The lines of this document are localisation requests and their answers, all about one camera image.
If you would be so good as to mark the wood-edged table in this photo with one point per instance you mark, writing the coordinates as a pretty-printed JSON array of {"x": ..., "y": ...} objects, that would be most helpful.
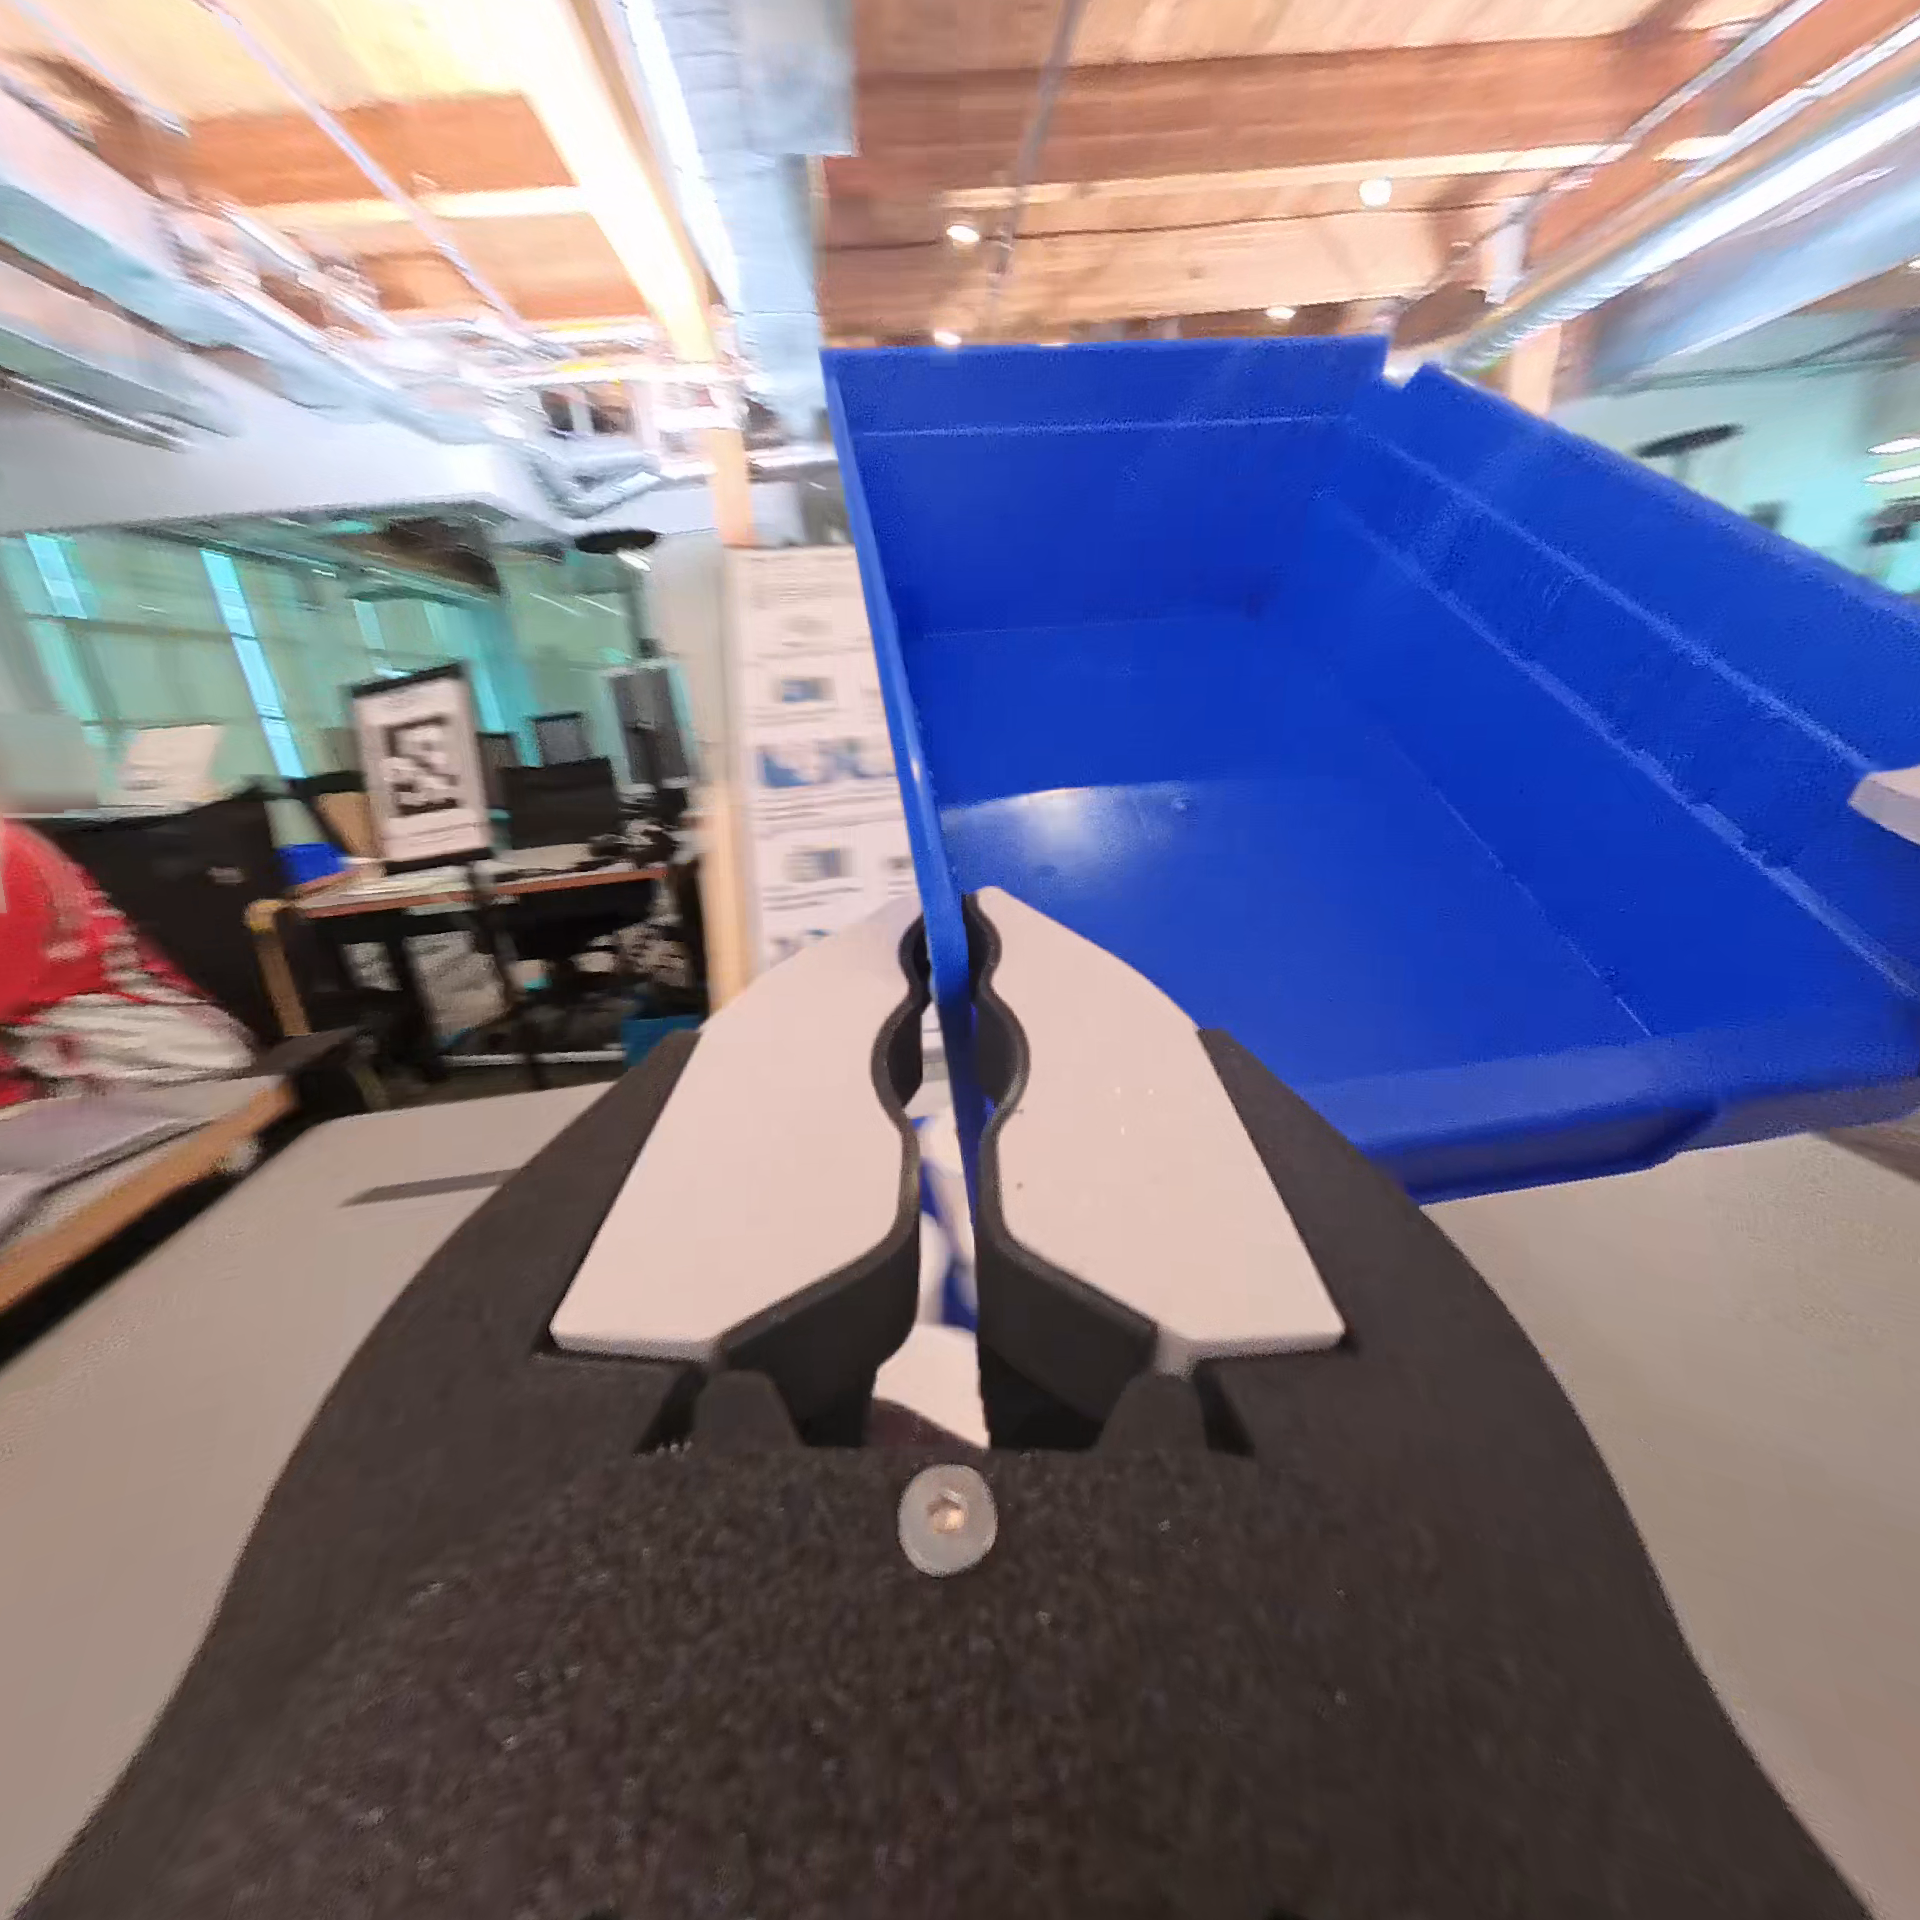
[{"x": 150, "y": 1154}]

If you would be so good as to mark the wood-top desk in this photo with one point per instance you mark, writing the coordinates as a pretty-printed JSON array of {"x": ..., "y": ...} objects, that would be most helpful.
[{"x": 449, "y": 882}]

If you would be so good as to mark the printed instruction sheet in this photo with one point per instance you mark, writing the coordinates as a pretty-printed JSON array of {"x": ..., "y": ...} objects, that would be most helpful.
[{"x": 809, "y": 720}]

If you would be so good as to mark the blue plastic bin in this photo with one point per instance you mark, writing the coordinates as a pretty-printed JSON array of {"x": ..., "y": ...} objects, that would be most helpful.
[{"x": 1276, "y": 824}]

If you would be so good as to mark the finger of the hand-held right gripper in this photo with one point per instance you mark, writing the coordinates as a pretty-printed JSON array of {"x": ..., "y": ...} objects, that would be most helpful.
[{"x": 1899, "y": 802}]

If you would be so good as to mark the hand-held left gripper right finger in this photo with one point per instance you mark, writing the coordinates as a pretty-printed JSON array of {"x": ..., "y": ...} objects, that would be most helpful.
[{"x": 1169, "y": 1168}]

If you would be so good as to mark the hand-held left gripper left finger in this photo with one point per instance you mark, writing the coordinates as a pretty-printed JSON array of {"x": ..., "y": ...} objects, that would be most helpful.
[{"x": 735, "y": 1168}]

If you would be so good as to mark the framed marker poster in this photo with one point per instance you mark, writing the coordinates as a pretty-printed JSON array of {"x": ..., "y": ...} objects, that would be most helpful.
[{"x": 420, "y": 764}]

